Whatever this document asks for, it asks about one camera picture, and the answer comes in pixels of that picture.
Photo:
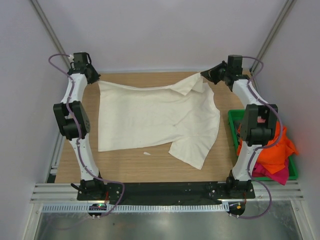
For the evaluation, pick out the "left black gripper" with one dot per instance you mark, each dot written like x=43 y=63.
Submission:
x=96 y=76

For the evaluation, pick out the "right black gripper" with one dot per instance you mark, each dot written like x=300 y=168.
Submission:
x=211 y=74

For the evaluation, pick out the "cream white t shirt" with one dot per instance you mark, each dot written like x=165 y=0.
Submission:
x=183 y=114

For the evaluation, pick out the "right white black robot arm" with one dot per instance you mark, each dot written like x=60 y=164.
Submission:
x=257 y=128

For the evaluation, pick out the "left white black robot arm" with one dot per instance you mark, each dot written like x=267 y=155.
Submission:
x=74 y=124

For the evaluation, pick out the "green plastic bin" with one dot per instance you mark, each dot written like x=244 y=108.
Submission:
x=235 y=117

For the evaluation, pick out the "pink t shirt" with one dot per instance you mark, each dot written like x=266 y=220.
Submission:
x=261 y=120

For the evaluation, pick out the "orange t shirt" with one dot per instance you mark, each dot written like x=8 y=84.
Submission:
x=272 y=160

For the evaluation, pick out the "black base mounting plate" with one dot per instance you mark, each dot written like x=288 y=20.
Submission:
x=165 y=192

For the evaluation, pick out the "magenta t shirt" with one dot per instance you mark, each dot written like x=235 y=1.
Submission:
x=272 y=175

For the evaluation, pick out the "left aluminium corner post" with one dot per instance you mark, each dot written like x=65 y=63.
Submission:
x=50 y=31

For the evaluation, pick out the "aluminium corner post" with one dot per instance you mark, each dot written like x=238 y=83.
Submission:
x=50 y=31
x=275 y=29

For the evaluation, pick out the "right aluminium corner post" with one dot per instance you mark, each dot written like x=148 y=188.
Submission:
x=275 y=29

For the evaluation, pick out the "aluminium front frame rail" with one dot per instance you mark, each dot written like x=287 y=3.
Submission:
x=64 y=193

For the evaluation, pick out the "white slotted cable duct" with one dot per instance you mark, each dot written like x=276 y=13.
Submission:
x=98 y=208

